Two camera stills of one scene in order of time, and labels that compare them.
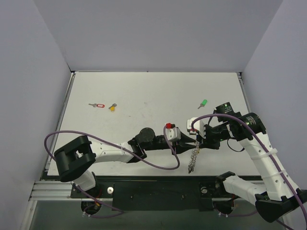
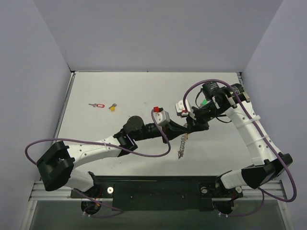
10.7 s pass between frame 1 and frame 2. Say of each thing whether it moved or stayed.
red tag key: stayed
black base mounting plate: stayed
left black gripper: moved
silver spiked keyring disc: moved
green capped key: stayed
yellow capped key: stayed
